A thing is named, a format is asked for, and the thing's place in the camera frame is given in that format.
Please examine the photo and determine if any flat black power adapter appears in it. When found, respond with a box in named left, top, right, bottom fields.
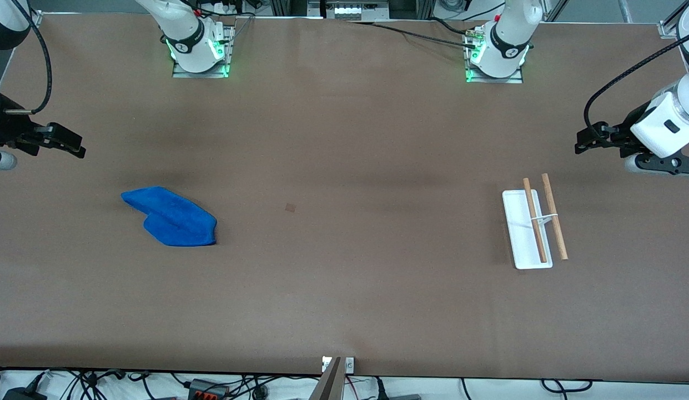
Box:
left=2, top=387, right=48, bottom=400

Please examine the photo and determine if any long black table cable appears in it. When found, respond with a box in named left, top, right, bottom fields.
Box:
left=348, top=21, right=479, bottom=49

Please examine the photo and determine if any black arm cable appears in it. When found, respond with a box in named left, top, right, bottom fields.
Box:
left=4, top=0, right=53, bottom=116
left=584, top=43, right=689, bottom=132

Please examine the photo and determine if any white rack with wooden rods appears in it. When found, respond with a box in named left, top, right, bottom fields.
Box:
left=502, top=173, right=569, bottom=271

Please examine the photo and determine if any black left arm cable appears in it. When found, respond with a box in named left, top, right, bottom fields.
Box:
left=584, top=43, right=689, bottom=132

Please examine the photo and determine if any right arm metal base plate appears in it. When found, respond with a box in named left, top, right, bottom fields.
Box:
left=172, top=24, right=234, bottom=79

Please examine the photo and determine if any white power strip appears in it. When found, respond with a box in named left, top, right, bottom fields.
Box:
left=325, top=2, right=391, bottom=21

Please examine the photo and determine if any blue terry towel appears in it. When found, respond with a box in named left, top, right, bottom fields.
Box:
left=121, top=186, right=218, bottom=247

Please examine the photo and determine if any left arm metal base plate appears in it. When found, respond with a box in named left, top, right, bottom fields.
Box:
left=465, top=28, right=526, bottom=84

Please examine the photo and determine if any wooden camera post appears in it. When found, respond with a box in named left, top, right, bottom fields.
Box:
left=309, top=357, right=344, bottom=400

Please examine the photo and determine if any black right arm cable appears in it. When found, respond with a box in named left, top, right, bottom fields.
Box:
left=4, top=0, right=53, bottom=116

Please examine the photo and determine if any black orange connector box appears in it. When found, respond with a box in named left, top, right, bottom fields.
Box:
left=187, top=378, right=230, bottom=400

